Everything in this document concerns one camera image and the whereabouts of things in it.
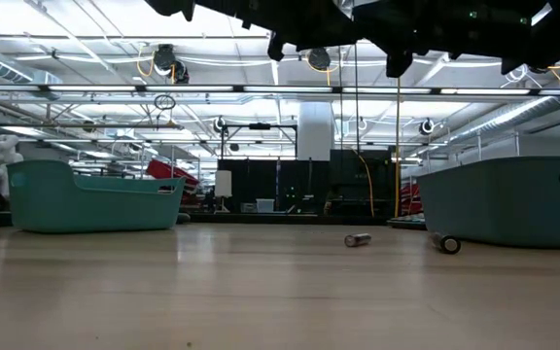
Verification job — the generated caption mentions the blue grey plastic bin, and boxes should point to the blue grey plastic bin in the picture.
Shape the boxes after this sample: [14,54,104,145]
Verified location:
[415,155,560,251]

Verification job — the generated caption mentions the white column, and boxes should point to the white column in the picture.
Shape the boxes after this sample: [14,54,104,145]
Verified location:
[297,100,334,162]

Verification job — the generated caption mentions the silver black battery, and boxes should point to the silver black battery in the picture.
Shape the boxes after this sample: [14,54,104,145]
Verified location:
[343,232,373,249]

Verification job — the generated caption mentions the black desk calculator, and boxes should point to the black desk calculator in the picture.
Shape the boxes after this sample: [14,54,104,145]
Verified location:
[386,217,428,231]

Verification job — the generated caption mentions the white robot figure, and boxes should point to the white robot figure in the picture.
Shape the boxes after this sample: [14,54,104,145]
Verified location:
[0,134,25,198]

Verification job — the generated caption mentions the grey horizontal pipe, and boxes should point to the grey horizontal pipe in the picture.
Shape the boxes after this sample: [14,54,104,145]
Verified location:
[0,121,186,132]

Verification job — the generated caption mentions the black gantry frame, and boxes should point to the black gantry frame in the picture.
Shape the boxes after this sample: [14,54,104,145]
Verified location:
[219,122,299,160]

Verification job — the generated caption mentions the yellow hanging cable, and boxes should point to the yellow hanging cable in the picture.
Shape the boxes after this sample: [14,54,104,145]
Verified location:
[350,148,376,219]

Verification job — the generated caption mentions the red cart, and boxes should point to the red cart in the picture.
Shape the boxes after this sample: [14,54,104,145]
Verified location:
[144,158,201,193]

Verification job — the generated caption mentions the black aluminium rig frame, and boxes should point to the black aluminium rig frame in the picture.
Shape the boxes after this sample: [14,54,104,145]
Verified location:
[0,209,394,229]

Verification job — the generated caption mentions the black cabinets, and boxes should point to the black cabinets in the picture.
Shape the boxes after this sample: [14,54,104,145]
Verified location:
[216,149,394,216]

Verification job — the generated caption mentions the teal green plastic bin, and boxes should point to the teal green plastic bin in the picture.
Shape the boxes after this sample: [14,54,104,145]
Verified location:
[6,159,188,234]

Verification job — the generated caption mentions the hanging black cable coil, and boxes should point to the hanging black cable coil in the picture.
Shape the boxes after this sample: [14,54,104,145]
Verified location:
[153,93,178,112]

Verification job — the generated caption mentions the red equipment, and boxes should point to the red equipment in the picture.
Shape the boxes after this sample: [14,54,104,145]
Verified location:
[400,182,422,218]

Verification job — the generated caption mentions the long ceiling light bar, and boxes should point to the long ceiling light bar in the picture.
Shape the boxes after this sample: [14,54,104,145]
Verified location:
[0,83,560,97]

